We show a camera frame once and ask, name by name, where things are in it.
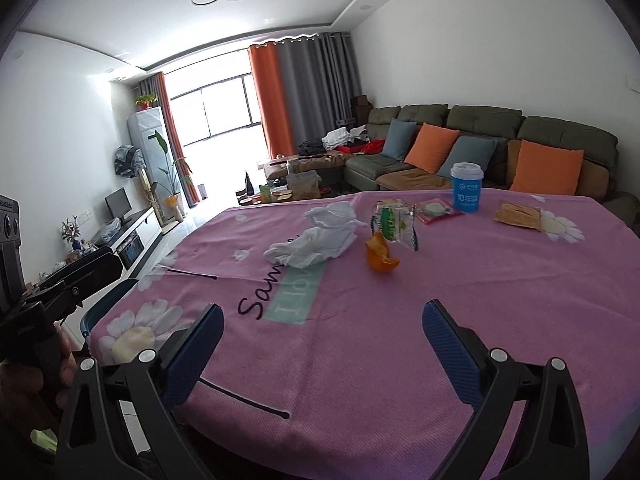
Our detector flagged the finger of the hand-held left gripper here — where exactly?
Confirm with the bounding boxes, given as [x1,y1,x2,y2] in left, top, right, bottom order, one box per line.
[20,246,124,319]

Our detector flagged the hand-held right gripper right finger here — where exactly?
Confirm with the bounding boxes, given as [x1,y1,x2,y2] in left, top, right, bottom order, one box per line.
[421,299,591,480]

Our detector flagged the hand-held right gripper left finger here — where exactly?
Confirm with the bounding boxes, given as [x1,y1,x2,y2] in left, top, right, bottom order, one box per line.
[55,304,226,480]

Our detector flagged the person's left hand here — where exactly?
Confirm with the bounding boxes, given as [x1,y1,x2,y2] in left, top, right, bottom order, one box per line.
[0,331,79,432]

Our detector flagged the small vase with twigs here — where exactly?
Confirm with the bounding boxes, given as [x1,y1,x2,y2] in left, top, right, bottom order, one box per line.
[60,215,84,251]

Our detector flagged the white tv cabinet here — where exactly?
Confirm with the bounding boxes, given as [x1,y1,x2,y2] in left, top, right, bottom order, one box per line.
[37,207,164,282]

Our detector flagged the black monitor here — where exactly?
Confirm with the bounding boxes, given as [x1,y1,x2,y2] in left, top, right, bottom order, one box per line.
[104,187,134,226]

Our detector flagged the pink floral tablecloth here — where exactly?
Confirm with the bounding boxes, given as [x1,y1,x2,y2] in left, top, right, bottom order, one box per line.
[85,189,640,480]

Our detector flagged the orange peel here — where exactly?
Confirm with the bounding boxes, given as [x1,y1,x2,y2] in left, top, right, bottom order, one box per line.
[365,231,402,274]

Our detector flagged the patterned hanging cloth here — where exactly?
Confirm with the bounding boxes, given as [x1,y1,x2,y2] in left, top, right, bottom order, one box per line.
[114,144,146,179]

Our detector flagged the tall leafy potted plant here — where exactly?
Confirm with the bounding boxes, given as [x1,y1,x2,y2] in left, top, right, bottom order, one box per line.
[152,130,194,222]

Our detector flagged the green clear snack packet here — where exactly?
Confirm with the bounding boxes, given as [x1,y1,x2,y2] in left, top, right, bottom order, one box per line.
[371,200,421,252]

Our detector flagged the red snack packet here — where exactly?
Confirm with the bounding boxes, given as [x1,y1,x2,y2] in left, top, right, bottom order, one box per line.
[415,198,464,225]

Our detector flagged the white standing air conditioner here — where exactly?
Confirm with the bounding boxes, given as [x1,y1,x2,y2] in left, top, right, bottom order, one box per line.
[127,106,174,222]

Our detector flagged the flat gold snack packet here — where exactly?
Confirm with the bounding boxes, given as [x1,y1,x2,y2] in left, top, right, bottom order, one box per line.
[493,201,544,234]

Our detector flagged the blue and white paper cup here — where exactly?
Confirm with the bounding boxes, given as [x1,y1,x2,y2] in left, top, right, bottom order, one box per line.
[450,161,485,215]

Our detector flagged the striped grey orange curtain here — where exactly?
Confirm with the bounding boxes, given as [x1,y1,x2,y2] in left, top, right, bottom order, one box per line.
[137,72,199,207]

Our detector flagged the cluttered coffee table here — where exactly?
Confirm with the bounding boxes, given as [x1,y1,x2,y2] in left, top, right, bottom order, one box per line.
[240,157,347,207]

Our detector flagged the wide blue cushion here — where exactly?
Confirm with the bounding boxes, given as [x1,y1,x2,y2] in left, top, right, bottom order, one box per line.
[437,135,499,181]

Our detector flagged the tan paper bag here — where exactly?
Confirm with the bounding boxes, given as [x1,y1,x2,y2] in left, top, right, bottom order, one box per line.
[286,170,321,201]

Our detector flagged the narrow orange cushion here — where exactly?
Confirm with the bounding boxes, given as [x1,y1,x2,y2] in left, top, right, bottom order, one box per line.
[404,122,461,174]

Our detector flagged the wide orange cushion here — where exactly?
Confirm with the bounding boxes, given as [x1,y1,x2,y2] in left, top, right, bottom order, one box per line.
[510,139,585,196]

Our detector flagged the large window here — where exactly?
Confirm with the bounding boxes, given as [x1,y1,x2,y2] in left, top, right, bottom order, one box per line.
[167,72,264,149]

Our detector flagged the small blue cushion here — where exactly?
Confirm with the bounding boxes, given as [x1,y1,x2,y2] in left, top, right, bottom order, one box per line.
[382,118,418,161]

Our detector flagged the olive green sofa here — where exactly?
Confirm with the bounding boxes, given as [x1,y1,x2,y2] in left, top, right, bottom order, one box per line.
[260,104,640,227]

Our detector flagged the white clothes pile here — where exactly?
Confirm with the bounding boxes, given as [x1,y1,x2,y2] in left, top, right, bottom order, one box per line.
[321,127,351,151]

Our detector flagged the brown stacked boxes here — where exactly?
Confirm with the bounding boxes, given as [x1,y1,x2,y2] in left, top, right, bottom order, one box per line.
[349,95,375,124]

